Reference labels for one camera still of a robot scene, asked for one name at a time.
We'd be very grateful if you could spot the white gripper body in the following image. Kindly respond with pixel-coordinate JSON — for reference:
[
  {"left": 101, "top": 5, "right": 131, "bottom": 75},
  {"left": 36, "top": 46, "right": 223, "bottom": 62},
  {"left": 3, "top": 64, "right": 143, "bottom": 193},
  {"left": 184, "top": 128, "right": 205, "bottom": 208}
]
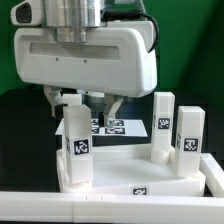
[{"left": 14, "top": 21, "right": 157, "bottom": 97}]

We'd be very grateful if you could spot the white side fence rail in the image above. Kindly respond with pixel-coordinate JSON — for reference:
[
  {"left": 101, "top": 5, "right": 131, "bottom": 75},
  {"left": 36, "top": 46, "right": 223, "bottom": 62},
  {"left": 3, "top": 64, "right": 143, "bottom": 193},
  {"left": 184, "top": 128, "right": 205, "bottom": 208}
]
[{"left": 200, "top": 153, "right": 224, "bottom": 198}]

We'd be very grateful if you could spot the white front fence rail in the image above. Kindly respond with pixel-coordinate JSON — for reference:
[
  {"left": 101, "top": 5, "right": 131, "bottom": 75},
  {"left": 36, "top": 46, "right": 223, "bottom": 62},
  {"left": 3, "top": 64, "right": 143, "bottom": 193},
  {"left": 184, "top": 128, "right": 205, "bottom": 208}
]
[{"left": 0, "top": 192, "right": 224, "bottom": 224}]

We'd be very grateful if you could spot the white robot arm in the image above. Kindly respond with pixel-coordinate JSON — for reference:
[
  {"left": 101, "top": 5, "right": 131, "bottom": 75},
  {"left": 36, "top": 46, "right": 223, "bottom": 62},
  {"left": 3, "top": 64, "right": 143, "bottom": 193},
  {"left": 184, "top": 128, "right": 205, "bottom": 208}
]
[{"left": 11, "top": 0, "right": 159, "bottom": 127}]

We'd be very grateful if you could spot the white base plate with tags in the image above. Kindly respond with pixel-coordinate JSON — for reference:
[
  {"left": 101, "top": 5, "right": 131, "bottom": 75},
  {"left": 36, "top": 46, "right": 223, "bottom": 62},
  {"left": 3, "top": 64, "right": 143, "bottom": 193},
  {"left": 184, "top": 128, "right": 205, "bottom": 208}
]
[{"left": 55, "top": 117, "right": 148, "bottom": 138}]

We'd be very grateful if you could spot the white desk top tray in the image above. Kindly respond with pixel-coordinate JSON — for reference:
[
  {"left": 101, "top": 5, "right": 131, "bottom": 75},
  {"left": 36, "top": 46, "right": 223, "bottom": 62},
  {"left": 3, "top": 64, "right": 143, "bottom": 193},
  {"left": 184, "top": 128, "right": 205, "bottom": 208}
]
[{"left": 56, "top": 144, "right": 205, "bottom": 197}]

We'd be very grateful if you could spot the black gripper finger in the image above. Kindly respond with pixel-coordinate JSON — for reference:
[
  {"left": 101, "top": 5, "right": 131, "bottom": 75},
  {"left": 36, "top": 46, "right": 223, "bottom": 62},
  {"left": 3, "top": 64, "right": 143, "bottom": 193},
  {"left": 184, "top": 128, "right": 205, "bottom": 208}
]
[
  {"left": 44, "top": 85, "right": 63, "bottom": 116},
  {"left": 103, "top": 94, "right": 123, "bottom": 127}
]

